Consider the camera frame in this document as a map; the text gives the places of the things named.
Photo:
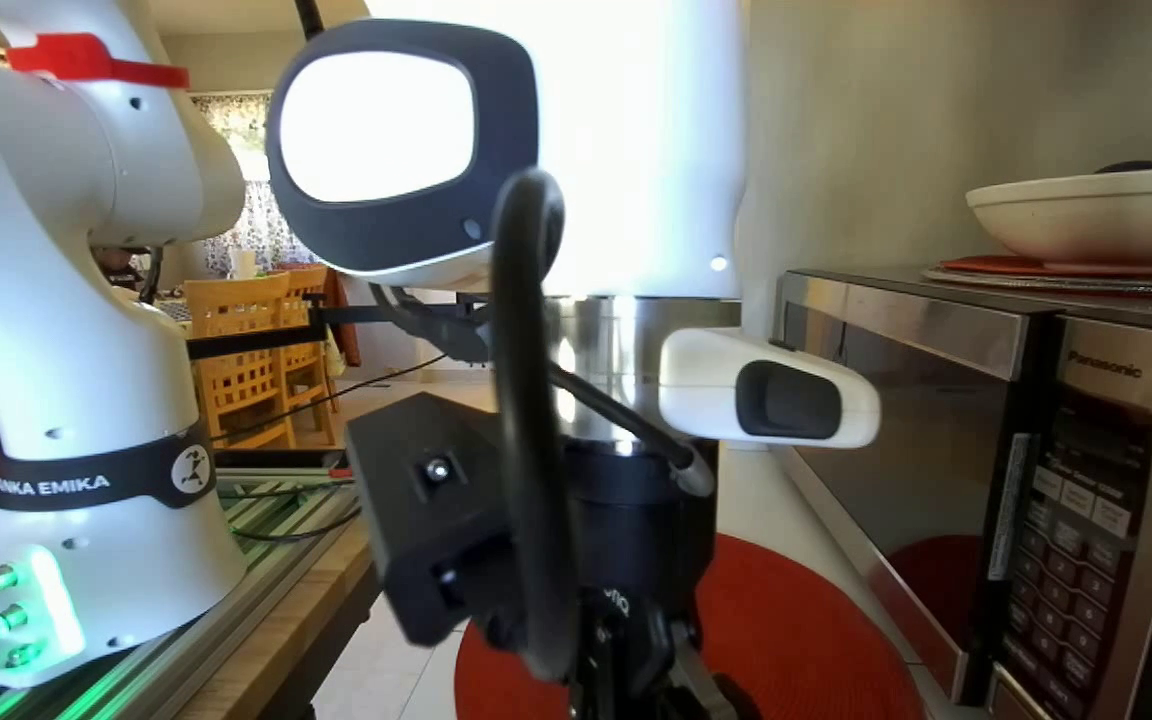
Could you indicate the stainless steel microwave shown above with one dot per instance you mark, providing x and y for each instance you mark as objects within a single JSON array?
[{"x": 899, "y": 443}]

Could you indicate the patterned window curtain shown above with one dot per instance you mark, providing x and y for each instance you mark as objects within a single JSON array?
[{"x": 248, "y": 203}]

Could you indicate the wooden slatted chair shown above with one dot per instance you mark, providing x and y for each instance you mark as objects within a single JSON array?
[{"x": 248, "y": 360}]

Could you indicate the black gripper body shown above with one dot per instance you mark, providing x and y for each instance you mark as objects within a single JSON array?
[{"x": 640, "y": 535}]

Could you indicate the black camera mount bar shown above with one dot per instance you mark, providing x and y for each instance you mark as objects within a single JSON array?
[{"x": 378, "y": 319}]

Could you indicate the red plate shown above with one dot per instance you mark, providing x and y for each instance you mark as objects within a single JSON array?
[{"x": 1070, "y": 273}]

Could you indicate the white bowl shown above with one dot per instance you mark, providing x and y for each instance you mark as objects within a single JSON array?
[{"x": 1099, "y": 212}]

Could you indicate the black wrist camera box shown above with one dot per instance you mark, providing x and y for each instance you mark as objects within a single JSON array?
[{"x": 431, "y": 523}]

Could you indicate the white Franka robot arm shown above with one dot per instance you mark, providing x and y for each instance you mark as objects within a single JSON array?
[{"x": 69, "y": 335}]

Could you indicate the red round woven placemat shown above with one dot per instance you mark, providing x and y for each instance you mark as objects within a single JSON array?
[{"x": 803, "y": 642}]

